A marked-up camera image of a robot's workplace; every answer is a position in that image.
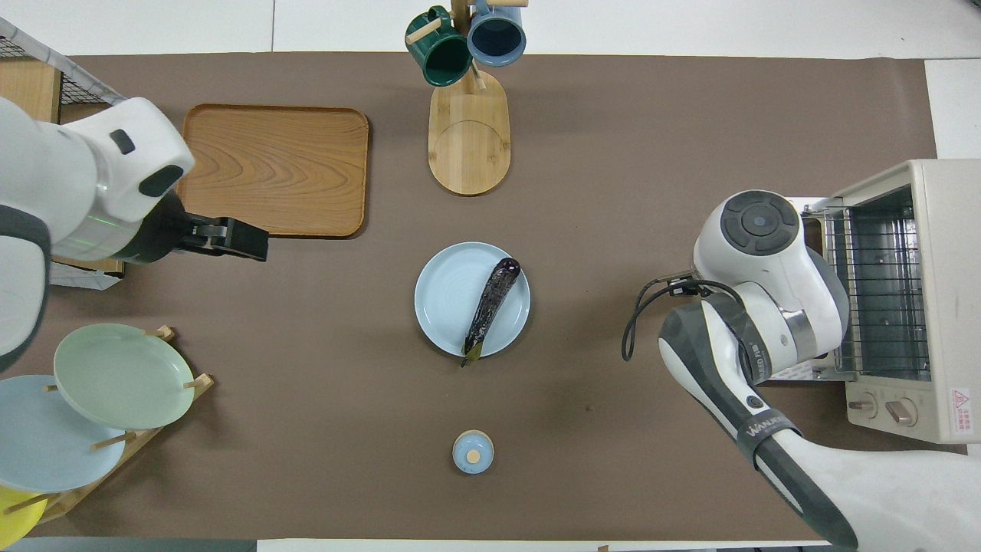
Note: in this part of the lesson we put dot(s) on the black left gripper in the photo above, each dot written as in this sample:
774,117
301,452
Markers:
168,230

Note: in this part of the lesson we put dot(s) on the dark purple eggplant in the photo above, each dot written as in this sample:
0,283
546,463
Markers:
494,299

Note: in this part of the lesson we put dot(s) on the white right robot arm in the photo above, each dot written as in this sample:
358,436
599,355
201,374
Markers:
766,261

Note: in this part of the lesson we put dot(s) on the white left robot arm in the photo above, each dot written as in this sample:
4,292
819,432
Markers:
69,176

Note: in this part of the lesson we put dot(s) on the beige oven knob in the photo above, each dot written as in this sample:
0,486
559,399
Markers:
901,412
862,405

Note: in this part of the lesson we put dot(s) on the cream toaster oven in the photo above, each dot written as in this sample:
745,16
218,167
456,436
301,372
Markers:
954,291

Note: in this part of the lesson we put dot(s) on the brown wooden tray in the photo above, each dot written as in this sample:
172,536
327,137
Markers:
276,169

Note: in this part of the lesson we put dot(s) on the pale green plate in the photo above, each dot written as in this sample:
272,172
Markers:
119,376

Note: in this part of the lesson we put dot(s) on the wooden mug tree stand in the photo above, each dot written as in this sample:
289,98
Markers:
469,146

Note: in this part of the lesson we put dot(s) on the wooden plate rack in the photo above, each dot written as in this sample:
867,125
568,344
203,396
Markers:
126,456

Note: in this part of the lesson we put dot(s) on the dark green mug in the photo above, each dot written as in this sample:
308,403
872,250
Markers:
441,54

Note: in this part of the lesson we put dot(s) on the light blue racked plate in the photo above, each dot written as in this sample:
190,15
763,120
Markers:
46,445

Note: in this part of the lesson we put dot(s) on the small blue call bell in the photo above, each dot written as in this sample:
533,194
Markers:
473,452

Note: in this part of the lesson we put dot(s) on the blue mug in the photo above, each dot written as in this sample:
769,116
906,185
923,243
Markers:
497,38

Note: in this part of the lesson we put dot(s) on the brown table mat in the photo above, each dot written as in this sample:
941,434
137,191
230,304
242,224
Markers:
582,153

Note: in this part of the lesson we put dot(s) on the yellow plate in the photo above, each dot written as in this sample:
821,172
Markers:
15,521

